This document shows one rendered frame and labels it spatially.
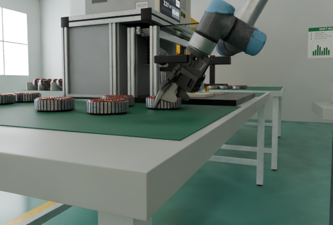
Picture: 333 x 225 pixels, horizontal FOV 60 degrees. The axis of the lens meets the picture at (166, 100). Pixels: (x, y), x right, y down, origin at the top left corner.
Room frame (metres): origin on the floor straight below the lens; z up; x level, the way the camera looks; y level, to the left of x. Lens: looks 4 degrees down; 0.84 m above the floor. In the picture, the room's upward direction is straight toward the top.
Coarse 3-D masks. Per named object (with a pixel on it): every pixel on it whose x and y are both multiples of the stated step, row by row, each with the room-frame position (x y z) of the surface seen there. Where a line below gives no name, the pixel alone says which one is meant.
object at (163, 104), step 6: (150, 96) 0.92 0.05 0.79; (156, 96) 0.93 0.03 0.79; (150, 102) 0.87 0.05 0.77; (162, 102) 0.86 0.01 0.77; (168, 102) 0.86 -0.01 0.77; (180, 102) 0.89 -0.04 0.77; (150, 108) 0.88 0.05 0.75; (156, 108) 0.86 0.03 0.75; (162, 108) 0.86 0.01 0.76; (168, 108) 0.86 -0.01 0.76; (174, 108) 0.87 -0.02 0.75
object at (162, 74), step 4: (168, 64) 1.29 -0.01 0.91; (172, 64) 1.28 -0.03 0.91; (176, 64) 1.27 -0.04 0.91; (160, 68) 1.30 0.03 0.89; (164, 68) 1.29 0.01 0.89; (168, 68) 1.29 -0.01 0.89; (172, 68) 1.28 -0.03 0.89; (160, 72) 1.31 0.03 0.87; (164, 72) 1.33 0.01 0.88; (160, 76) 1.31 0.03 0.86; (164, 76) 1.33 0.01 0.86; (160, 80) 1.31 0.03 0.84; (164, 80) 1.33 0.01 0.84
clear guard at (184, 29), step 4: (176, 24) 1.19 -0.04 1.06; (180, 24) 1.18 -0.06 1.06; (184, 24) 1.17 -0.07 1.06; (188, 24) 1.17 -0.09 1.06; (192, 24) 1.16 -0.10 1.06; (196, 24) 1.16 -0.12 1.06; (160, 28) 1.25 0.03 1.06; (164, 28) 1.25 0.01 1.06; (168, 28) 1.25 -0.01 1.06; (172, 28) 1.25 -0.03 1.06; (176, 28) 1.25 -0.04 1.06; (180, 28) 1.25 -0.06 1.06; (184, 28) 1.25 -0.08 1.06; (188, 28) 1.25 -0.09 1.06; (192, 28) 1.25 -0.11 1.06; (168, 32) 1.35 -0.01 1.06; (172, 32) 1.35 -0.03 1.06; (176, 32) 1.35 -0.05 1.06; (180, 32) 1.35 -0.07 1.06; (184, 32) 1.35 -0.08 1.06; (188, 32) 1.35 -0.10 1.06; (192, 32) 1.35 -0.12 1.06
